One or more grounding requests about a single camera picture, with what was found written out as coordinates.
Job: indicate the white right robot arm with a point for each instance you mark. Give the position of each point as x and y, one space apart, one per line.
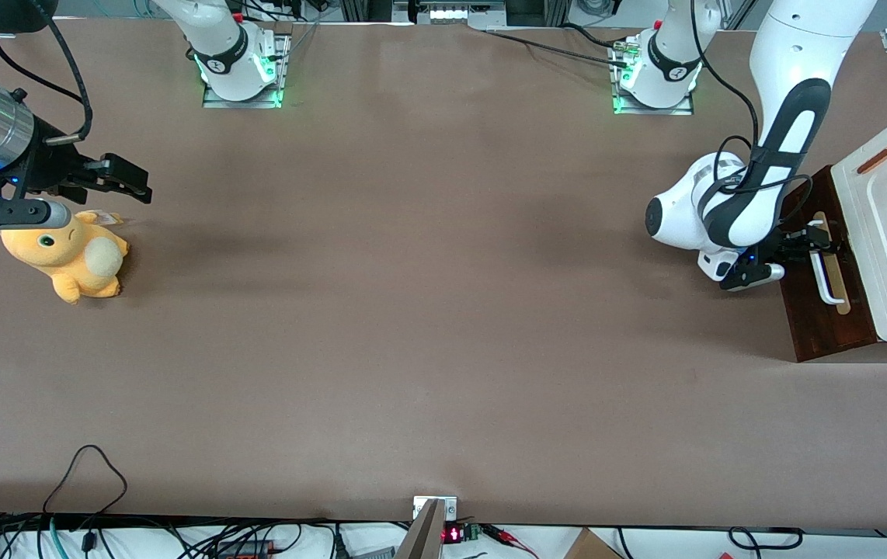
226 46

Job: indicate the red LED display module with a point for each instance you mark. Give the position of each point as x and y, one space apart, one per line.
455 534

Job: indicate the orange plush toy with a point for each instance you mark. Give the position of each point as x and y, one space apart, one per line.
71 256

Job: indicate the brown cardboard piece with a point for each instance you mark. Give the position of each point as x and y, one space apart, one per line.
591 546

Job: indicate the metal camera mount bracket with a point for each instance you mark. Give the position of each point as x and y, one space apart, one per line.
432 516

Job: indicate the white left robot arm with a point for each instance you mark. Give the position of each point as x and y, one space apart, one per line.
793 46

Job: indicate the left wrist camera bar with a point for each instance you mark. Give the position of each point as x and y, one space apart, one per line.
754 278

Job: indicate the red clip leads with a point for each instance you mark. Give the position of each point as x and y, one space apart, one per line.
507 537

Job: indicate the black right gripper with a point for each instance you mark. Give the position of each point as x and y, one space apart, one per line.
49 167

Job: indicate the black aluminium frame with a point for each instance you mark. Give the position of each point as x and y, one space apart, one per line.
529 9

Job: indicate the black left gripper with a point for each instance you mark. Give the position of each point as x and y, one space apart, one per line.
788 247

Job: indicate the dark wood drawer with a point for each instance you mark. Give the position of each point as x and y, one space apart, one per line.
808 326

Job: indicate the orange and black device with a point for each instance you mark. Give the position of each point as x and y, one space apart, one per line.
245 550

